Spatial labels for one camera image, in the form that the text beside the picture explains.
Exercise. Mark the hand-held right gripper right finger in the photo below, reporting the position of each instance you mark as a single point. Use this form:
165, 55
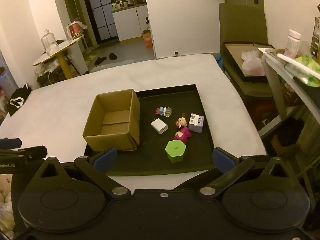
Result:
223, 160

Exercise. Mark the round yellow-legged table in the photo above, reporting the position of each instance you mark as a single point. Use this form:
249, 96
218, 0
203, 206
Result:
62, 46

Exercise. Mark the olive green chair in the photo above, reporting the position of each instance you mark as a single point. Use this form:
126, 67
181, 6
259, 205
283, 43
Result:
241, 22

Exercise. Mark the small clear jar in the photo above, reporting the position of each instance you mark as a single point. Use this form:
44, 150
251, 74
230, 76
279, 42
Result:
168, 112

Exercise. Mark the white side table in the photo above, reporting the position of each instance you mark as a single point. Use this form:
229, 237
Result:
272, 80

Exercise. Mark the white tube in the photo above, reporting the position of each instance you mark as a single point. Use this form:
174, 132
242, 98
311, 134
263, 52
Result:
292, 61

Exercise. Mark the green hexagonal box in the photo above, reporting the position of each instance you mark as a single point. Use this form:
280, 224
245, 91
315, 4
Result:
175, 150

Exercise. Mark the shallow black-edged cardboard box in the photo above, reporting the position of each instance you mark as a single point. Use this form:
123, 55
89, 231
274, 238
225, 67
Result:
233, 55

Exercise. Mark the small blue pink figurine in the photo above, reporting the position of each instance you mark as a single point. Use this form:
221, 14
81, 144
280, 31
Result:
160, 111

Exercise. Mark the white plastic bag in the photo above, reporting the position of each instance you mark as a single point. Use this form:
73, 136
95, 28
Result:
252, 63

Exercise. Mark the blue cloth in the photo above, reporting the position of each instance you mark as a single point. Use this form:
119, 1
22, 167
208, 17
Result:
219, 62

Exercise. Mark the black bag with white print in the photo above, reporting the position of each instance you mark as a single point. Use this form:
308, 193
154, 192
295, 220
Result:
18, 97

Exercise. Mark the black shallow tray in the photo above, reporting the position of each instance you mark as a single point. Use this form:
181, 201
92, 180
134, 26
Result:
150, 160

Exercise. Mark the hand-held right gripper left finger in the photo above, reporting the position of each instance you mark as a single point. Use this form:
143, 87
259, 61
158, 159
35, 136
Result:
106, 159

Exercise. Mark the rice cooker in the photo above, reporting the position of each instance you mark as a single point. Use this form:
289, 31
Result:
120, 5

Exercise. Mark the green packets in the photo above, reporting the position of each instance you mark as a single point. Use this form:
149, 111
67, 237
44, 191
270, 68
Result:
311, 65

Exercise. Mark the white kitchen cabinet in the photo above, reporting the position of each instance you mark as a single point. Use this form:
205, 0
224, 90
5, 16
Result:
127, 22

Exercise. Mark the clear glass jar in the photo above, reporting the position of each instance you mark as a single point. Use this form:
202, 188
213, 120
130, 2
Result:
49, 42

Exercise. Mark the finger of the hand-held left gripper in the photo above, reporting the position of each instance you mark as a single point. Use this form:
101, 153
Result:
10, 143
32, 152

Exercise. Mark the orange cardboard box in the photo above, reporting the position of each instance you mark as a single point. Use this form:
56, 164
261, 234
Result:
147, 40

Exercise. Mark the pink lidded bottle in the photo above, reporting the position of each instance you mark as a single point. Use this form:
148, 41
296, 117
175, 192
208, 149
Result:
292, 45

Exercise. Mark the dark framed glass door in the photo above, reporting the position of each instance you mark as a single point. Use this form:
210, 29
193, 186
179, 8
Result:
105, 10

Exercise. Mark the white charger plug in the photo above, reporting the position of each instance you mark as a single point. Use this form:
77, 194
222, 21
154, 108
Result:
160, 127

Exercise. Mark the small drawer unit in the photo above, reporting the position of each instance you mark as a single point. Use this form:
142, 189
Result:
316, 37

